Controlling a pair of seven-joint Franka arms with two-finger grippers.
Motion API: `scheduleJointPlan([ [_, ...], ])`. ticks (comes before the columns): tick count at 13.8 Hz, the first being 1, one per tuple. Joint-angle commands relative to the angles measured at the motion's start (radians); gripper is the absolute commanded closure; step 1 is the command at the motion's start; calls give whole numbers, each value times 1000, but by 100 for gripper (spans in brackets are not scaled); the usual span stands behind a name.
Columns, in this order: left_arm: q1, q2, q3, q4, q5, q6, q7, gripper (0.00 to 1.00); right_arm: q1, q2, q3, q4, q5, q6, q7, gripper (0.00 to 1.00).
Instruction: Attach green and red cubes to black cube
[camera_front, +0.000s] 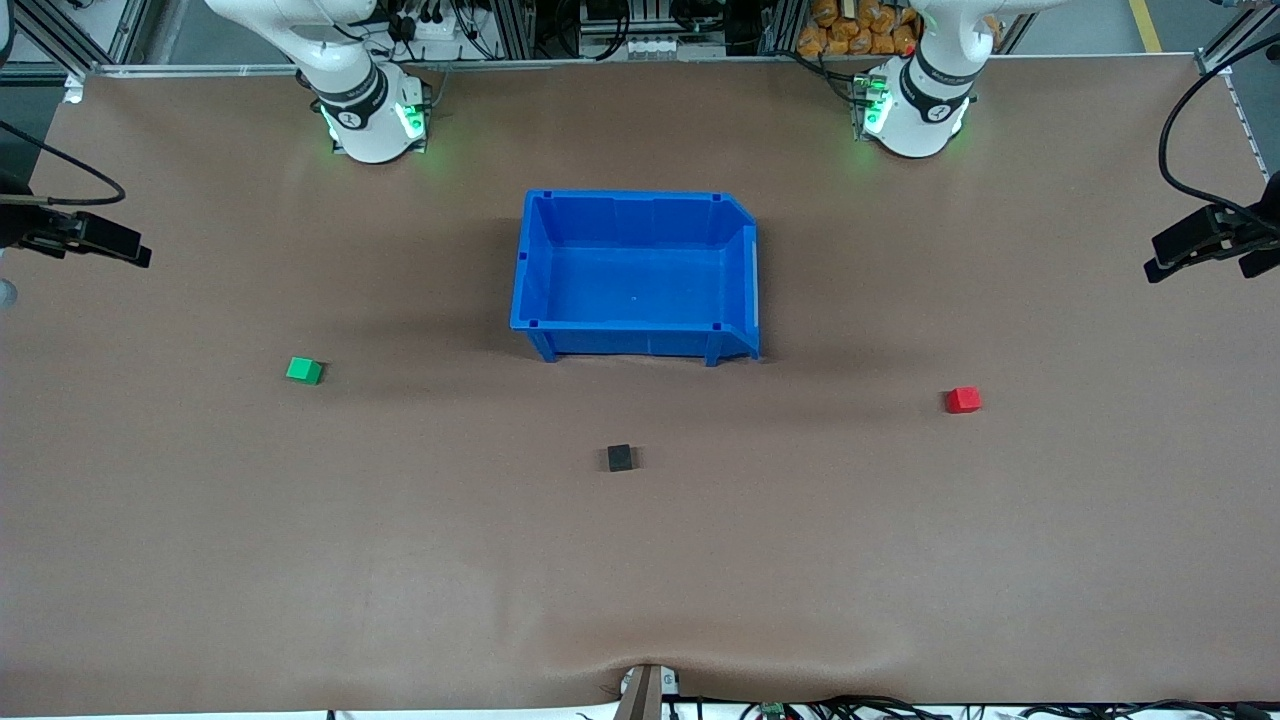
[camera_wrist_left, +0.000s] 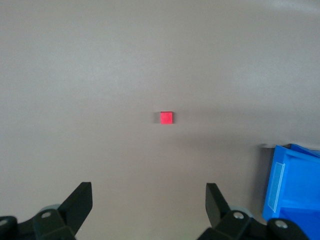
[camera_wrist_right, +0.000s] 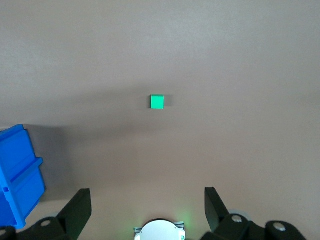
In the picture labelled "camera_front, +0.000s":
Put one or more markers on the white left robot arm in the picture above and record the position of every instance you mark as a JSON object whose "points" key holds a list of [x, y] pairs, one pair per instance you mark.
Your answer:
{"points": [[930, 90]]}

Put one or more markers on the brown table mat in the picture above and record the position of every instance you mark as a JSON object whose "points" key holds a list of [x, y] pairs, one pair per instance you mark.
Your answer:
{"points": [[400, 550]]}

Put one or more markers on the aluminium frame post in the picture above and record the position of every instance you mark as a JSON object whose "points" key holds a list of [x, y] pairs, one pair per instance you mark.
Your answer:
{"points": [[90, 35], [1230, 40]]}

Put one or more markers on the white connector block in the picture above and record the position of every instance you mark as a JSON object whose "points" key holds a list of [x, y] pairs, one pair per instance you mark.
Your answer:
{"points": [[660, 45]]}

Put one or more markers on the green cube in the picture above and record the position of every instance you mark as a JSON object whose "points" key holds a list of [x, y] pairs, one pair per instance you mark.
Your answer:
{"points": [[304, 371]]}

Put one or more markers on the red cube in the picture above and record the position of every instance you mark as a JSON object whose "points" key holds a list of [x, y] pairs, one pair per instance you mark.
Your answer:
{"points": [[964, 401]]}

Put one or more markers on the aluminium table rail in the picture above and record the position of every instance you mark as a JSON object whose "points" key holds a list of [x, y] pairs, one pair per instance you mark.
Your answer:
{"points": [[200, 68]]}

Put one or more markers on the metal table clamp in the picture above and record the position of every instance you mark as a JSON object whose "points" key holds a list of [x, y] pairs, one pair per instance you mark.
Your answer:
{"points": [[640, 695]]}

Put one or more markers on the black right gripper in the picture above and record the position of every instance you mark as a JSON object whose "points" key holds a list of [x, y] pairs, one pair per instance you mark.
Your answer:
{"points": [[22, 228]]}

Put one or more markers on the orange net bag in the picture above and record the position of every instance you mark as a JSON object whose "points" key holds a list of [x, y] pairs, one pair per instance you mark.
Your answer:
{"points": [[850, 30]]}

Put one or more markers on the white power strip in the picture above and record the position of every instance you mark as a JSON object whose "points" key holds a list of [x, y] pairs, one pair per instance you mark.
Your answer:
{"points": [[440, 28]]}

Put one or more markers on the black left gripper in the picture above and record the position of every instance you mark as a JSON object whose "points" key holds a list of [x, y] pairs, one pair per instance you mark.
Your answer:
{"points": [[1243, 236]]}

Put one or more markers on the blue plastic storage bin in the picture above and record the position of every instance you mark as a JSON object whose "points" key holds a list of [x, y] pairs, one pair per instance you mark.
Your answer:
{"points": [[640, 280]]}

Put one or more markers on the black cube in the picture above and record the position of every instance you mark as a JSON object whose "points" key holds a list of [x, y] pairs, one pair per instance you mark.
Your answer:
{"points": [[620, 458]]}

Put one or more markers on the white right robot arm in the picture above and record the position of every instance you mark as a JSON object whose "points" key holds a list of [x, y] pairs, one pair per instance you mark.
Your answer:
{"points": [[350, 60]]}

